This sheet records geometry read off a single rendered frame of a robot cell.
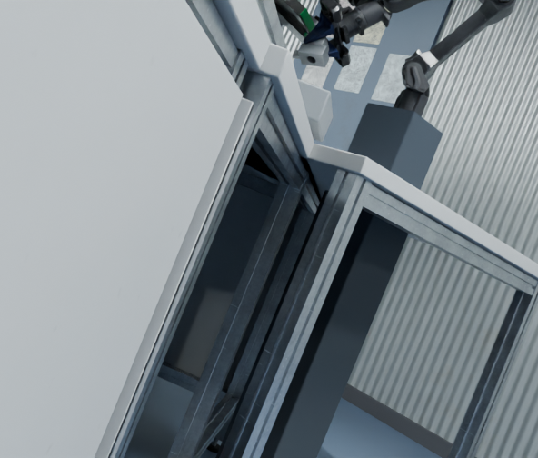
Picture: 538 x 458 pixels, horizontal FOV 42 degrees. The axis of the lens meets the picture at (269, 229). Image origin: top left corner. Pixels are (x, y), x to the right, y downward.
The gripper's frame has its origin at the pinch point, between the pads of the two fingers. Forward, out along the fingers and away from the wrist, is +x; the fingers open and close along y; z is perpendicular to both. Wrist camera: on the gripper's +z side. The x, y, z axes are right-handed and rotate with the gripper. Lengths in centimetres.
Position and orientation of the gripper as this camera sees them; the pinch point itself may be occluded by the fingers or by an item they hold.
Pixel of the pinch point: (317, 42)
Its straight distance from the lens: 174.6
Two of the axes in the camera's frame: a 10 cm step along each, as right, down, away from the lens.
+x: -8.6, 5.0, -0.7
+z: -4.5, -7.0, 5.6
